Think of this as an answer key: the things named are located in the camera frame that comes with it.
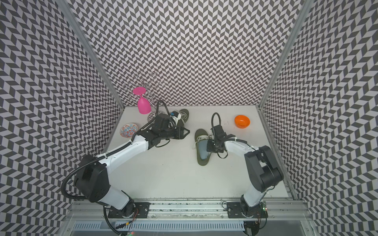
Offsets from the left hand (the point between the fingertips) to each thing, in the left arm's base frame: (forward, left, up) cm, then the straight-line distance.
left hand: (186, 132), depth 82 cm
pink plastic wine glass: (+18, +27, +4) cm, 33 cm away
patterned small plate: (+13, +43, -15) cm, 47 cm away
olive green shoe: (+3, -8, -6) cm, 10 cm away
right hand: (-3, -13, -16) cm, 21 cm away
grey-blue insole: (0, -9, -14) cm, 17 cm away
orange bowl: (+19, -38, -14) cm, 45 cm away
